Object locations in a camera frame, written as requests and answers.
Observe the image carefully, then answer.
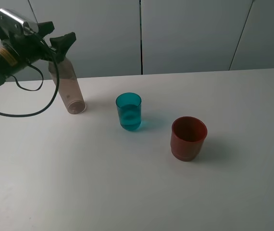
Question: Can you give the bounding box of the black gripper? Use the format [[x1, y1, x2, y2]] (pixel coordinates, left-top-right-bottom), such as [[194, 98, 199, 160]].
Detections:
[[1, 21, 76, 64]]

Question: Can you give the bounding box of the smoky transparent plastic bottle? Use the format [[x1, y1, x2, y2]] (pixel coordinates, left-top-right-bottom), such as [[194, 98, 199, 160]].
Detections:
[[57, 57, 86, 115]]

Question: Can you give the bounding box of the teal translucent plastic cup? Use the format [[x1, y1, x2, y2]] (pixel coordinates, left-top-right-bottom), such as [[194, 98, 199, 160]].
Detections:
[[115, 92, 142, 131]]

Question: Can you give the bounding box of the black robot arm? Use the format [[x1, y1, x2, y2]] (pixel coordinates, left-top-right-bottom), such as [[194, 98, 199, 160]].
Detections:
[[0, 22, 76, 86]]

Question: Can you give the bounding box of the red plastic cup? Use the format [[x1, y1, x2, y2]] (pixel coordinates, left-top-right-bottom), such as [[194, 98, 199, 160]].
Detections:
[[170, 116, 208, 162]]

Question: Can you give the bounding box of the black camera cable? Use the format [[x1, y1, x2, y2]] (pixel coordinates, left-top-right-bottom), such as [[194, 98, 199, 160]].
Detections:
[[0, 30, 61, 118]]

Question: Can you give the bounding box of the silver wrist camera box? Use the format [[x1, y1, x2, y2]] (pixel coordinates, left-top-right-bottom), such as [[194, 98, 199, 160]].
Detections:
[[0, 8, 39, 40]]

